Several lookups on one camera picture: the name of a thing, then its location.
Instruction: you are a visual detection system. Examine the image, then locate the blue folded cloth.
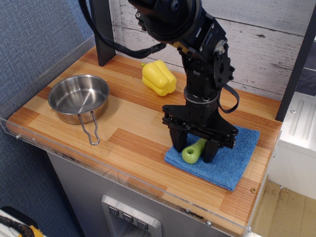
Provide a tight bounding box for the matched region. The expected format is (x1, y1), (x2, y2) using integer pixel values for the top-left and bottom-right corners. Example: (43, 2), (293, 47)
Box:
(164, 127), (260, 191)

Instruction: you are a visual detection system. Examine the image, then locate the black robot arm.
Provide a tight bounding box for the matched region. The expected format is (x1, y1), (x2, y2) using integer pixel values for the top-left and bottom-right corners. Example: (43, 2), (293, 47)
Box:
(79, 0), (238, 163)

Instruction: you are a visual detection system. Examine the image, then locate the yellow toy bell pepper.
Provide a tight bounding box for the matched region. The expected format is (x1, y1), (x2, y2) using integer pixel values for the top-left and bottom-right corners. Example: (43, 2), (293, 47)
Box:
(141, 60), (177, 96)

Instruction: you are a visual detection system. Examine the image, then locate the black right upright post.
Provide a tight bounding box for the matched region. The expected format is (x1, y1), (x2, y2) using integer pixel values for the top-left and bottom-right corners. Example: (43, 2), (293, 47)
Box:
(276, 6), (316, 122)

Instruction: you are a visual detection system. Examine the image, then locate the green handled grey spatula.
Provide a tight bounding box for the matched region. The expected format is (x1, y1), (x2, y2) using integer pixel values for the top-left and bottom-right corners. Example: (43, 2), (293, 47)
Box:
(182, 138), (206, 164)

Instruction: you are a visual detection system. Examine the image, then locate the grey toy fridge cabinet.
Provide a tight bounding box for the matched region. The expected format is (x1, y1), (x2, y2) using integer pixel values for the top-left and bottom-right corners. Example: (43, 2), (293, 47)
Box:
(48, 153), (226, 237)

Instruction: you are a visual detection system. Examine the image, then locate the clear acrylic table guard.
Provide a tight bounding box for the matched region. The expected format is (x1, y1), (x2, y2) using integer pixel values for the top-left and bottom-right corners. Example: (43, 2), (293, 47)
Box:
(0, 38), (281, 237)

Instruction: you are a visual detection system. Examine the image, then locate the yellow black cable bundle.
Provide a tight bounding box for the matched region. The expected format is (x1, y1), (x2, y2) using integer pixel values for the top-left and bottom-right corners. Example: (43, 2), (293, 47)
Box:
(0, 214), (47, 237)

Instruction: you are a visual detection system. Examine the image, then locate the white side cabinet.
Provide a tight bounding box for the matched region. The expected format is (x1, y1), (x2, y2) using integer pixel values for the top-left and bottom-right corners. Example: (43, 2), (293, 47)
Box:
(268, 92), (316, 199)

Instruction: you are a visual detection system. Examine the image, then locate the stainless steel pot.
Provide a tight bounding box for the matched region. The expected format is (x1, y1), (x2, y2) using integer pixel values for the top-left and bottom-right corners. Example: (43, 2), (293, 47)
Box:
(47, 75), (110, 146)

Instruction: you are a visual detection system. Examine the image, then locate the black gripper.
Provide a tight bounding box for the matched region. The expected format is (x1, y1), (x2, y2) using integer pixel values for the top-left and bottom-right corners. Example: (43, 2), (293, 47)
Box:
(162, 101), (238, 163)

